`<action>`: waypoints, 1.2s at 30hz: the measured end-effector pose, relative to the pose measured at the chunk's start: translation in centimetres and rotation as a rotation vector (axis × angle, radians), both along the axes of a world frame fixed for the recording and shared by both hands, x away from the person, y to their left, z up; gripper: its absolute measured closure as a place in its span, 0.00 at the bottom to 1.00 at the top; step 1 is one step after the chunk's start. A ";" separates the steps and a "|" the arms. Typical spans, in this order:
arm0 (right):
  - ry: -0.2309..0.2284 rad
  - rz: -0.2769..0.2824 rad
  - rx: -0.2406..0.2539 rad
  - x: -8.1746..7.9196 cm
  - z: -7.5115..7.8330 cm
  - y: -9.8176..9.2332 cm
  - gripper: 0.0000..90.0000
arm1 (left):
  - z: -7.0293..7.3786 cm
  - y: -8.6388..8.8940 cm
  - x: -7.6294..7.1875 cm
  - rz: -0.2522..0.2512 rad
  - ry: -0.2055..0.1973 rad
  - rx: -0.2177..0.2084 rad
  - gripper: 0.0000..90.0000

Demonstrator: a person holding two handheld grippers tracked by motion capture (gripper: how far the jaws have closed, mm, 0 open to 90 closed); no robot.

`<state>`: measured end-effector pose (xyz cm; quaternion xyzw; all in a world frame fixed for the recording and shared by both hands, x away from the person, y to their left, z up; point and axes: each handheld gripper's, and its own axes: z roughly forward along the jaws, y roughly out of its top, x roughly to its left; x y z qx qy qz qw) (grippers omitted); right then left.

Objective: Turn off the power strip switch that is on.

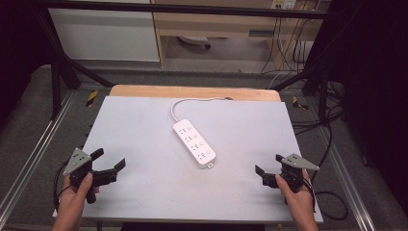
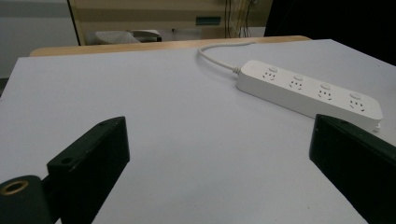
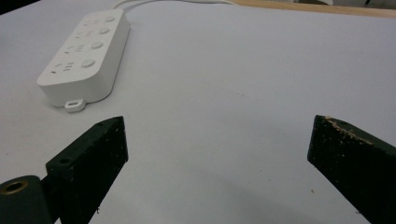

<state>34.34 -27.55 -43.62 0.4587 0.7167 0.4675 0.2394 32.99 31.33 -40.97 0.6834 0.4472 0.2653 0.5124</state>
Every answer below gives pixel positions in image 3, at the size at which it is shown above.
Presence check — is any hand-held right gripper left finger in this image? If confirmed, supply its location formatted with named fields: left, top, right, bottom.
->
left=45, top=116, right=129, bottom=224

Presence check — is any white power strip cable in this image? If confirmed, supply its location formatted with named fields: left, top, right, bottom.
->
left=112, top=0, right=239, bottom=10

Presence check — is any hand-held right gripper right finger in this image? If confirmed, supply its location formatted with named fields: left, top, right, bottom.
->
left=306, top=114, right=396, bottom=224

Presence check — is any white power strip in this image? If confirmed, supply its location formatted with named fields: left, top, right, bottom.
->
left=35, top=8, right=131, bottom=114

